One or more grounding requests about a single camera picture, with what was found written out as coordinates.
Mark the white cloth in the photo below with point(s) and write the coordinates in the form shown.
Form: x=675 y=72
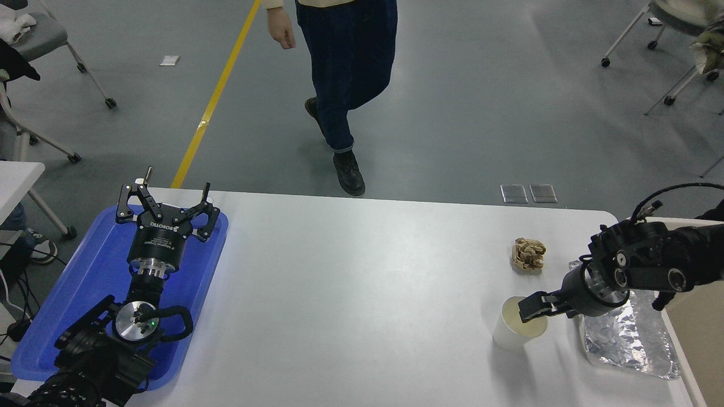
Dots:
x=16 y=25

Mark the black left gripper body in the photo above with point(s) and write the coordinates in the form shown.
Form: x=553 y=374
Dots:
x=158 y=240

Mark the pale green cloth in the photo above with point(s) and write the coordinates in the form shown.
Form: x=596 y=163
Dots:
x=710 y=51

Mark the person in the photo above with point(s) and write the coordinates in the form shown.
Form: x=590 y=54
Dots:
x=350 y=68
x=42 y=249

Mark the crumpled silver foil tray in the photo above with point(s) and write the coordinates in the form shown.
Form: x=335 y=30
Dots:
x=628 y=339

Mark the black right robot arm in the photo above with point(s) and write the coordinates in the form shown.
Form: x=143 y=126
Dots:
x=650 y=254

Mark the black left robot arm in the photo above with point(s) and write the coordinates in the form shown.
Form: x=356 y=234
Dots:
x=96 y=350

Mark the white paper cup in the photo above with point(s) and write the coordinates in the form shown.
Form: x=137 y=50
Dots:
x=509 y=336

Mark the small white table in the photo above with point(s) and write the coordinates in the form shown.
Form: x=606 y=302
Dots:
x=17 y=181

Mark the metal floor plate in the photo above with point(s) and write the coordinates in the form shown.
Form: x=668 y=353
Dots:
x=543 y=193
x=514 y=194

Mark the black garment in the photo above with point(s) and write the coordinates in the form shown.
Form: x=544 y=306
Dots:
x=14 y=62

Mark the blue plastic tray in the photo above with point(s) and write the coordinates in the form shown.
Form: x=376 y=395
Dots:
x=85 y=282

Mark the person's hand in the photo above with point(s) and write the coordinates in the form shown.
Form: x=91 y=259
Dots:
x=281 y=28

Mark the grey wheeled chair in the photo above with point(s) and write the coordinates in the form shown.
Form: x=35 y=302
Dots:
x=679 y=14
x=45 y=34

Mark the crumpled tan paper ball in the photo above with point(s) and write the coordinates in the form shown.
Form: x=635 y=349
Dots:
x=529 y=255

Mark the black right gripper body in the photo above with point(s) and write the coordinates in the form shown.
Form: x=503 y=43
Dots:
x=585 y=291

